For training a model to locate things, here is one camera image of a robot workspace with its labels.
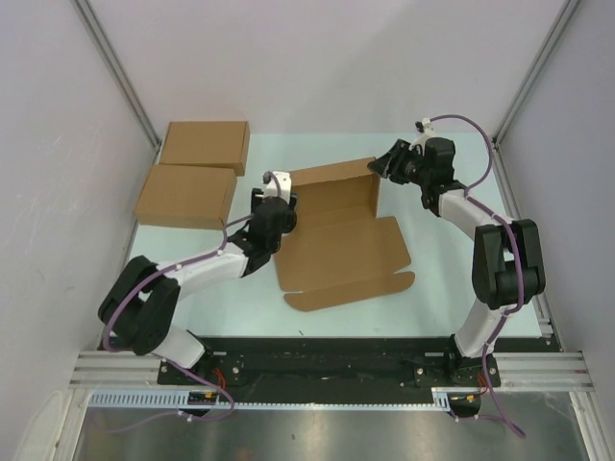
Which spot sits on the white slotted cable duct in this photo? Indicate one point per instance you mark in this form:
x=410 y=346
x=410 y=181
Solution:
x=416 y=399

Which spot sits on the right aluminium frame post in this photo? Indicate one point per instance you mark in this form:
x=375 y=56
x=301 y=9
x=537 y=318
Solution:
x=557 y=30

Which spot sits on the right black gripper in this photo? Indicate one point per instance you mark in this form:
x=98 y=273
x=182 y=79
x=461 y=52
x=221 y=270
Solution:
x=390 y=164

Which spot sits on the cardboard box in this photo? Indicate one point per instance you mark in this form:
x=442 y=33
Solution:
x=212 y=144
x=187 y=197
x=341 y=250

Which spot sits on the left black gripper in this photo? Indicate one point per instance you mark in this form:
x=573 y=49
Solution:
x=288 y=220

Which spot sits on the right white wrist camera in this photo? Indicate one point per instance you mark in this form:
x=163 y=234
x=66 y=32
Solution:
x=425 y=131

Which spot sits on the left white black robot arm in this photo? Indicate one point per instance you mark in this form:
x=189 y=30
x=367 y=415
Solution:
x=140 y=306

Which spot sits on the aluminium front rail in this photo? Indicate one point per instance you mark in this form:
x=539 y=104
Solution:
x=512 y=371

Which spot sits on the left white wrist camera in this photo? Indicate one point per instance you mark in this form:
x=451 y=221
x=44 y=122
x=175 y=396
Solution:
x=277 y=184

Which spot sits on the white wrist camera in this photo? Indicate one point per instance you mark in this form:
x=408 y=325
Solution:
x=425 y=131
x=277 y=184

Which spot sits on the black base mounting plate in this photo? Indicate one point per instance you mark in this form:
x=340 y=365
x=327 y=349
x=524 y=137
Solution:
x=427 y=362

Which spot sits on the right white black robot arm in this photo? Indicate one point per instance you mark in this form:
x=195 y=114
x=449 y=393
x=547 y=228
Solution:
x=507 y=262

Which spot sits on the aluminium frame post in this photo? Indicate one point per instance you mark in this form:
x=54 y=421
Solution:
x=557 y=30
x=99 y=37

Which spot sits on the left aluminium frame post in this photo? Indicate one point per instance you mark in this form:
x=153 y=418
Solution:
x=99 y=37

